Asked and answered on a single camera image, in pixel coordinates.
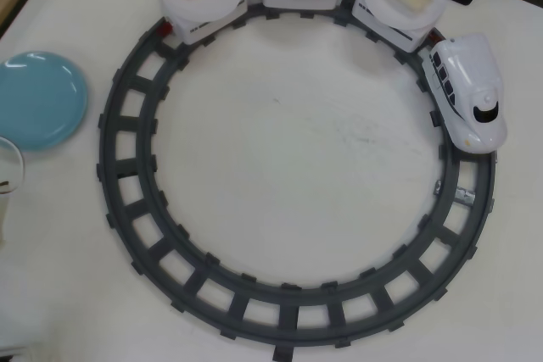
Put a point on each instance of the blue round dish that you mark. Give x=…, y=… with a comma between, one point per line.
x=38, y=99

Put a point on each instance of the silver foil tape piece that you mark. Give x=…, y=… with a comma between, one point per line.
x=465, y=195

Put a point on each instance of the white Shinkansen toy locomotive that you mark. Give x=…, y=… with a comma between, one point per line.
x=466, y=82

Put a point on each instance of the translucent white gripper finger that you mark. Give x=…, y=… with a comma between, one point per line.
x=10, y=167

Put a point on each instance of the grey circular toy train track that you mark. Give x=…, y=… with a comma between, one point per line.
x=127, y=192

